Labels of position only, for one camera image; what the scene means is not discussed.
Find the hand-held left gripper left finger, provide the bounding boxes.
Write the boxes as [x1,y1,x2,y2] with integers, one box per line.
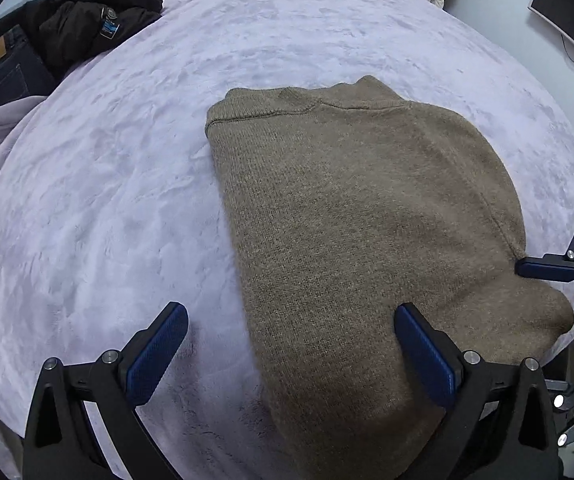
[23,301,189,480]

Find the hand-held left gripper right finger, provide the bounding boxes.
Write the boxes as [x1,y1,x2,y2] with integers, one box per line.
[394,303,565,480]

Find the olive knit sweater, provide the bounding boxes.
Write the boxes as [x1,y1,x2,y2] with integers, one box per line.
[205,75,574,480]

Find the lavender fleece bed blanket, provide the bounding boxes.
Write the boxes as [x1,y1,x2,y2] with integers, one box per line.
[0,0,574,480]

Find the dark blue jeans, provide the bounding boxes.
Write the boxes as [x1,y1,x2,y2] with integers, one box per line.
[0,25,58,126]

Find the black jacket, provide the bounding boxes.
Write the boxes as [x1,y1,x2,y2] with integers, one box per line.
[4,0,165,81]

